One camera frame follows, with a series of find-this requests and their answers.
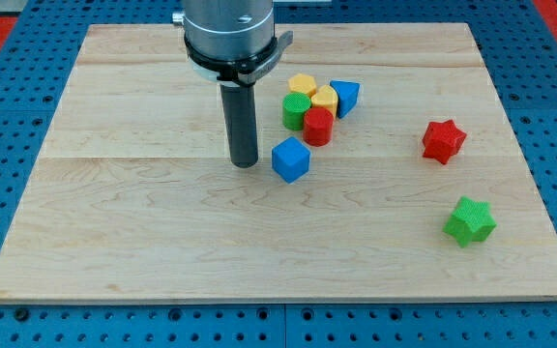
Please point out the red star block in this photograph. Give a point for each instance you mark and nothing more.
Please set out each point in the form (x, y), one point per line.
(442, 140)

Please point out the green star block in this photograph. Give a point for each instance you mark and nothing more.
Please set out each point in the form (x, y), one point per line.
(470, 221)

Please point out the black clamp mount ring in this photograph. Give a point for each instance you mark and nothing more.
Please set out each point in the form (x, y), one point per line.
(239, 73)

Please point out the red cylinder block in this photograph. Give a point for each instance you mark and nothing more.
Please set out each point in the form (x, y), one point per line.
(318, 126)

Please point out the blue triangle block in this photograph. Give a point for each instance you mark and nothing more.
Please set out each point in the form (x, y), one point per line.
(347, 93)

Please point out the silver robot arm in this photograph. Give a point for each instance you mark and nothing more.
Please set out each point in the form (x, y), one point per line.
(233, 43)

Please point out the yellow heart block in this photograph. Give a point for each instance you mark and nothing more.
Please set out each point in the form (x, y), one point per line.
(326, 97)

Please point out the yellow hexagon block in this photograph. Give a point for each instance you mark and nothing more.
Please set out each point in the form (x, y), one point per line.
(302, 83)

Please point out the blue cube block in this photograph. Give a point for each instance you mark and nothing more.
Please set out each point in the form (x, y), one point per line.
(291, 159)

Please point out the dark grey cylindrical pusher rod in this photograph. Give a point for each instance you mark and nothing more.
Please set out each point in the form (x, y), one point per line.
(239, 115)

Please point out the green cylinder block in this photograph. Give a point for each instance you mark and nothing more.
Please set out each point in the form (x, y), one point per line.
(294, 107)

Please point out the light wooden board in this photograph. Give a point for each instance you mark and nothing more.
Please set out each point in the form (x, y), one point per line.
(133, 199)

